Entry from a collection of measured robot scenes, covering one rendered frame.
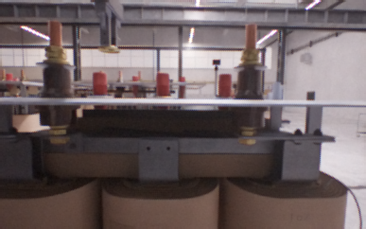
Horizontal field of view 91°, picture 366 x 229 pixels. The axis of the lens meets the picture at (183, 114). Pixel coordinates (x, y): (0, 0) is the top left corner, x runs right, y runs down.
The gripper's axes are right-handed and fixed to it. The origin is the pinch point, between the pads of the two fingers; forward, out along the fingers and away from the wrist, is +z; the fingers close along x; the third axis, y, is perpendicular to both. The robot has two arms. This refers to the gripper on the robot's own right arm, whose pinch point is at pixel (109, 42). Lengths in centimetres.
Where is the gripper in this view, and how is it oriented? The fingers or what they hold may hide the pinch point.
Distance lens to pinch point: 62.7
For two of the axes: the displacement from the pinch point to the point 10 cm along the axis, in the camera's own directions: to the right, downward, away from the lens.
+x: -0.2, -0.8, 10.0
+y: 10.0, 0.1, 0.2
